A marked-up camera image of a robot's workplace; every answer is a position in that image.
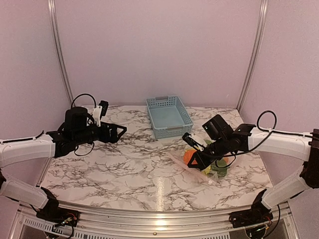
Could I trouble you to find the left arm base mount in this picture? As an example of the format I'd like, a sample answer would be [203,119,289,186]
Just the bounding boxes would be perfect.
[36,187,79,227]

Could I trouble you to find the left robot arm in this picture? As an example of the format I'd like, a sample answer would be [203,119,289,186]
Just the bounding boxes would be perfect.
[0,106,127,222]

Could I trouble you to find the aluminium front rail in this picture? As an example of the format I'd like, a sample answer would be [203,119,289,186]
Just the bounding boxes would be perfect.
[8,202,299,239]

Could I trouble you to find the orange fake fruit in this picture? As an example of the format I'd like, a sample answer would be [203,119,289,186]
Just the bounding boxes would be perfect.
[183,149,196,164]

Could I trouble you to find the aluminium corner post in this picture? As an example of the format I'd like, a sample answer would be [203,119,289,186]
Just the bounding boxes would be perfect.
[236,0,269,112]
[47,0,74,106]

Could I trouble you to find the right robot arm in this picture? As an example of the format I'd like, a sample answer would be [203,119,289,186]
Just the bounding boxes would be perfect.
[182,122,319,223]

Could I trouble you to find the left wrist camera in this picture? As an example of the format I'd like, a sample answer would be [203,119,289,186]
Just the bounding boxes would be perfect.
[92,101,109,127]

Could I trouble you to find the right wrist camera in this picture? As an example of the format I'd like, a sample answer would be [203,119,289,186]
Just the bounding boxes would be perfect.
[182,132,207,151]

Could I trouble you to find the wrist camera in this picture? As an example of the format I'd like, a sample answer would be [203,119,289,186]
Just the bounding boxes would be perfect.
[182,132,207,151]
[92,101,109,127]

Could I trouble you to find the right aluminium corner post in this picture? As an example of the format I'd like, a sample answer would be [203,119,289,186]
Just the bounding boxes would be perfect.
[236,0,269,112]

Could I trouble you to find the yellow fake bananas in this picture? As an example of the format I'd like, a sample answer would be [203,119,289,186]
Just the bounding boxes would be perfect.
[202,167,215,175]

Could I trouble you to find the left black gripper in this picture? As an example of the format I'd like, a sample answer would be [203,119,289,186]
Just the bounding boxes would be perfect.
[73,121,127,146]

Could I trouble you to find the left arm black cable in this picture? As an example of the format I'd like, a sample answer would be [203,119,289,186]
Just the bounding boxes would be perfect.
[71,93,98,156]

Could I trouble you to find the clear zip top bag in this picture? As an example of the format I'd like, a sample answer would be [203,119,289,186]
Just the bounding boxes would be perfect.
[166,147,236,185]

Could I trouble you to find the left aluminium corner post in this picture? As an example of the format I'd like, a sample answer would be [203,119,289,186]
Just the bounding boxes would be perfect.
[47,0,74,106]

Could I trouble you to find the light blue plastic basket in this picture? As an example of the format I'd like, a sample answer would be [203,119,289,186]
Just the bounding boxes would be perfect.
[146,96,193,139]

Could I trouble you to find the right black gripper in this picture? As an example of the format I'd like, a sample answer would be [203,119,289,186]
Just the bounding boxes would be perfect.
[187,137,229,171]

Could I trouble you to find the green fake vegetable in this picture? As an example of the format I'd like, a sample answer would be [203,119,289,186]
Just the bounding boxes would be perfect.
[210,159,228,177]

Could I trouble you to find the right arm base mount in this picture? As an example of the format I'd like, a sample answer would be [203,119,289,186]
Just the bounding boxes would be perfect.
[229,189,273,228]

